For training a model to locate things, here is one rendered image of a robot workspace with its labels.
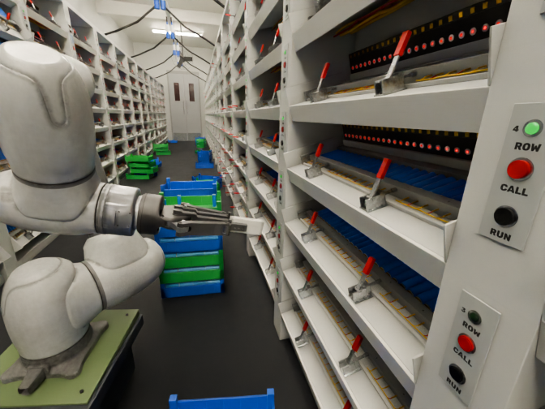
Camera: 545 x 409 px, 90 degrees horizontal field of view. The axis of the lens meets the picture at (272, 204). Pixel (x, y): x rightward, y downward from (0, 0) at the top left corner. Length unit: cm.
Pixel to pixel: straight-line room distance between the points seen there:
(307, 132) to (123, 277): 69
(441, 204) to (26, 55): 56
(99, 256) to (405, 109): 82
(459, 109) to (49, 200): 55
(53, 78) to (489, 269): 52
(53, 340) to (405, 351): 79
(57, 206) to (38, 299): 37
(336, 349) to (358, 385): 10
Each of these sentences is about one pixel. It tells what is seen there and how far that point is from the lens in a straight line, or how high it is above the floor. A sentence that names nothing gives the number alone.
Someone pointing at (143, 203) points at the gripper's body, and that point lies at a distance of 52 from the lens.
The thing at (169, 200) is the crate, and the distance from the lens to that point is 146.
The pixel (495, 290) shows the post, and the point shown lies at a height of 70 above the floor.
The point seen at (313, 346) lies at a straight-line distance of 99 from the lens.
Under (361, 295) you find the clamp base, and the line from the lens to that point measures 58.
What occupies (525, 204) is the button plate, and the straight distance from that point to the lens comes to 32.
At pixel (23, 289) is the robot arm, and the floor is 46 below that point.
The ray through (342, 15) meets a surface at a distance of 64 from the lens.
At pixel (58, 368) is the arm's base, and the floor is 23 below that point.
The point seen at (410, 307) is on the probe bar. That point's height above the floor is 54.
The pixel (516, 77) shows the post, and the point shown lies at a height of 89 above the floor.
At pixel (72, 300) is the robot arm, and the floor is 40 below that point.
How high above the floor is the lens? 85
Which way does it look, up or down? 18 degrees down
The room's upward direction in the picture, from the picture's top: 1 degrees clockwise
